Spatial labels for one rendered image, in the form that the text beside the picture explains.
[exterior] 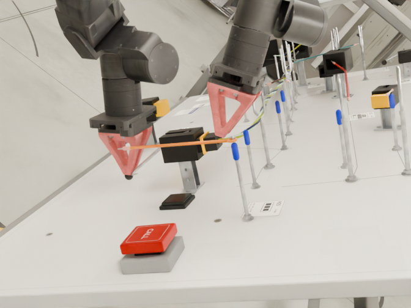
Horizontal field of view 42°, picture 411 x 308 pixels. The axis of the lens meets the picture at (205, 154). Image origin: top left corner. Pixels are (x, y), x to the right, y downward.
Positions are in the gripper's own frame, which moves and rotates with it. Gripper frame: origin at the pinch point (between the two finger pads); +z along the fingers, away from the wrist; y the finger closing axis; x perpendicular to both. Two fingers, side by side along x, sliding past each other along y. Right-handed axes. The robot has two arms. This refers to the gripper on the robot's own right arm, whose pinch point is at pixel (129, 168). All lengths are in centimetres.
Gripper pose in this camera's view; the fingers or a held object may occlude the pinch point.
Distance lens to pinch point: 84.8
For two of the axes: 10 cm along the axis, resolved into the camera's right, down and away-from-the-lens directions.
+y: 3.5, -3.0, 8.9
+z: 0.4, 9.5, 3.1
